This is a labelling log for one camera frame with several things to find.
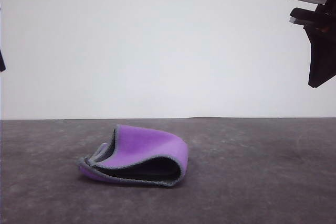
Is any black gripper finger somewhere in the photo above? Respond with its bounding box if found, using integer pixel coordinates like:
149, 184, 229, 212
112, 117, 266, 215
319, 31, 336, 86
0, 49, 7, 73
302, 25, 328, 88

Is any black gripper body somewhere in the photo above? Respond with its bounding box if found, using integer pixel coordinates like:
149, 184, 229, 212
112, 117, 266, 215
289, 0, 336, 34

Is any purple towel with grey hem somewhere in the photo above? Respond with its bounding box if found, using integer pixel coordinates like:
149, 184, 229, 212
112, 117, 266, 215
77, 123, 190, 189

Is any grey table cloth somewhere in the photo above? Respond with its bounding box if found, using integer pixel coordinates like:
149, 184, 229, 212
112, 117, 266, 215
0, 116, 336, 224

